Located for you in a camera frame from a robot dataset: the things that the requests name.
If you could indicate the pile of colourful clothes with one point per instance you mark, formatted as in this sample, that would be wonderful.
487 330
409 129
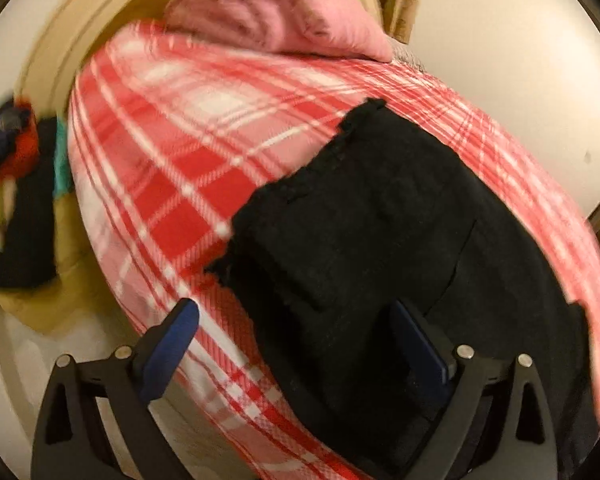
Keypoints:
15 195

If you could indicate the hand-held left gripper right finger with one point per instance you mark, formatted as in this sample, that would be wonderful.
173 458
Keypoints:
422 347

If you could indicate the pink folded quilt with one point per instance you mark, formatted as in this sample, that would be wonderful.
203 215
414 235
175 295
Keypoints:
280 15

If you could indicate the cream wooden headboard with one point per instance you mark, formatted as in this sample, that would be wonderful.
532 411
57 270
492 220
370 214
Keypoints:
80 25

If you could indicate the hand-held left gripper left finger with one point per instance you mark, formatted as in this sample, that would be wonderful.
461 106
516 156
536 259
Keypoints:
167 347

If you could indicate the red plaid bed sheet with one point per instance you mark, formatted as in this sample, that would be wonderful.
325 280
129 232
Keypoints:
180 160

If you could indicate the striped grey pillow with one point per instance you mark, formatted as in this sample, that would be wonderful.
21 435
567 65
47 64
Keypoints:
410 62

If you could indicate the black pants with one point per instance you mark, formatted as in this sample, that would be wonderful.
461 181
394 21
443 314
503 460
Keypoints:
395 280

